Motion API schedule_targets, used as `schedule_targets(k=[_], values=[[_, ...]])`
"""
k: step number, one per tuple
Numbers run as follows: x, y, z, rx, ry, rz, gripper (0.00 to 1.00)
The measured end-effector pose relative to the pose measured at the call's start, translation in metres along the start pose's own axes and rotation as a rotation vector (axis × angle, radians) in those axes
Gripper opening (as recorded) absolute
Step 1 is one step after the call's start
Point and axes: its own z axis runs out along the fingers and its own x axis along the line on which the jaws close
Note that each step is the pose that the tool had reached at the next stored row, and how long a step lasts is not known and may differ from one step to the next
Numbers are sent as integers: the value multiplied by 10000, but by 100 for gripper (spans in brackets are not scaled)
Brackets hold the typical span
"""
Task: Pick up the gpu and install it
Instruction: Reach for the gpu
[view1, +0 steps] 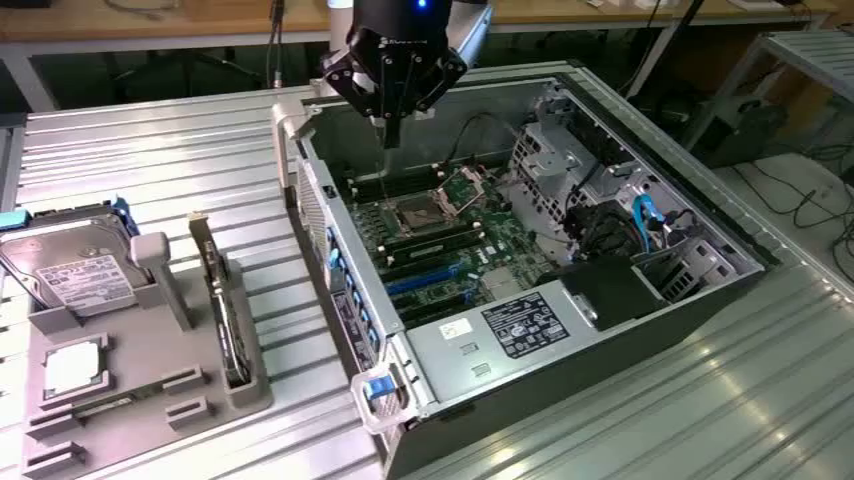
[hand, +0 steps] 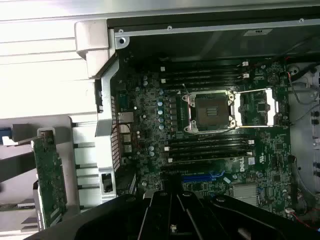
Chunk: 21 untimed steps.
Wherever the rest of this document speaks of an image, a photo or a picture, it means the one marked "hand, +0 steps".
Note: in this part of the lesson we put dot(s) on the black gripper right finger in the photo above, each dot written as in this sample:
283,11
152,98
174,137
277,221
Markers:
225,220

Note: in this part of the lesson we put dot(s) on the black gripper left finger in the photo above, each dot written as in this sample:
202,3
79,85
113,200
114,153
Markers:
155,220

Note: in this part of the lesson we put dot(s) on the silver chipset heatsink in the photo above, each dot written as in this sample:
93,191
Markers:
245,195

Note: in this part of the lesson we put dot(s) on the blue expansion slot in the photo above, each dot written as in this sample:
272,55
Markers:
197,178

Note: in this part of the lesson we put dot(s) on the black expansion slot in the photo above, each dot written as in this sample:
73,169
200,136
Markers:
185,170

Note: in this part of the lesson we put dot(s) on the black RAM slot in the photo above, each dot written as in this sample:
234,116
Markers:
207,142
205,72
205,84
205,66
207,153
207,158
205,78
207,147

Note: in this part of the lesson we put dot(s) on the green motherboard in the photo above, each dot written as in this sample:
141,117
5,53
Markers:
275,155

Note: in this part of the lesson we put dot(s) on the silver rear port block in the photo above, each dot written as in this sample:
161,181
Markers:
125,132

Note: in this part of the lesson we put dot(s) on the grey parts rack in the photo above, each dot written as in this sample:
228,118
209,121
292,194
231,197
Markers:
82,160

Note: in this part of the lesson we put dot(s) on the CPU socket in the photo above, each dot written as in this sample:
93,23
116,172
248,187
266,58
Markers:
211,110

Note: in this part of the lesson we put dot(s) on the silver socket cover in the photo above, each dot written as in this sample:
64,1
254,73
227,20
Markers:
271,107

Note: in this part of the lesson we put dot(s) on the black open PC case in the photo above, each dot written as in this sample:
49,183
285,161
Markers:
105,105

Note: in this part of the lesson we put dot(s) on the hard disk with blue carrier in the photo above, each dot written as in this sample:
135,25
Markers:
5,136

